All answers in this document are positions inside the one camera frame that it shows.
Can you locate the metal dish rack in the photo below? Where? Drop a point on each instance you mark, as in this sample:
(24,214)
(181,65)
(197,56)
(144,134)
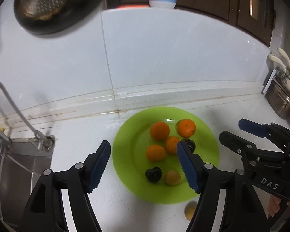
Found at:
(275,77)

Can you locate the steel sink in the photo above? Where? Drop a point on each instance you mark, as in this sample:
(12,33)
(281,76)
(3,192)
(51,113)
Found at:
(20,168)

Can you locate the tan longan fruit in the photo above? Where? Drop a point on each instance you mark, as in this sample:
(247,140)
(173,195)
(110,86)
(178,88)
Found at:
(190,210)

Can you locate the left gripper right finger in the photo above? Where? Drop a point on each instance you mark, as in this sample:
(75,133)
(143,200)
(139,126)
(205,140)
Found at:
(243,210)

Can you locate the small orange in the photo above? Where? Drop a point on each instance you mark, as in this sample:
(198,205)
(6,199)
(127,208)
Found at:
(171,145)
(155,153)

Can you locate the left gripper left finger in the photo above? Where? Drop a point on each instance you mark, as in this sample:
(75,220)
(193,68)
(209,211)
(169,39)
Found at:
(44,210)

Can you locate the cream handled utensil lower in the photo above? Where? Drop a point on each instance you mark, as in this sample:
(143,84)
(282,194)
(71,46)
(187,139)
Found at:
(280,64)

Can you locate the dark plum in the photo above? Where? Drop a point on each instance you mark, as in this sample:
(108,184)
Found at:
(191,144)
(154,174)

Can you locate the person right hand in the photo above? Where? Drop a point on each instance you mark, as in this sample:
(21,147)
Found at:
(274,205)

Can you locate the large orange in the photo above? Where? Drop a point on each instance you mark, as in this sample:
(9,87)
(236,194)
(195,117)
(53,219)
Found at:
(186,128)

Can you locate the steel pot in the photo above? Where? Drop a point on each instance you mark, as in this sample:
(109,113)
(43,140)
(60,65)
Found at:
(278,100)

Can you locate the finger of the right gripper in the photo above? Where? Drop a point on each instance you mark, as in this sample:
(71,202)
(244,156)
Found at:
(253,128)
(236,144)

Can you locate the small front orange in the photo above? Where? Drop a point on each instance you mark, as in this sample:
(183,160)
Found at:
(171,145)

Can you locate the cream handled utensil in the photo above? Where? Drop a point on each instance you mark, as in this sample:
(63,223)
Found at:
(280,64)
(285,56)

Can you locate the green plastic plate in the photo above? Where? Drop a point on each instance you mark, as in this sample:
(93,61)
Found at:
(145,167)

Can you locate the yellowish longan fruit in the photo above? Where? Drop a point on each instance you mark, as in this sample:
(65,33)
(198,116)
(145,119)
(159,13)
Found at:
(172,178)

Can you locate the black pan with strainer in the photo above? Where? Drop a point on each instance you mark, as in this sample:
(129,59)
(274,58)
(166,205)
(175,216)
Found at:
(43,17)

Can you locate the cream handled utensil upper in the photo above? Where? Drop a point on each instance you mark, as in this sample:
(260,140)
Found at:
(285,56)

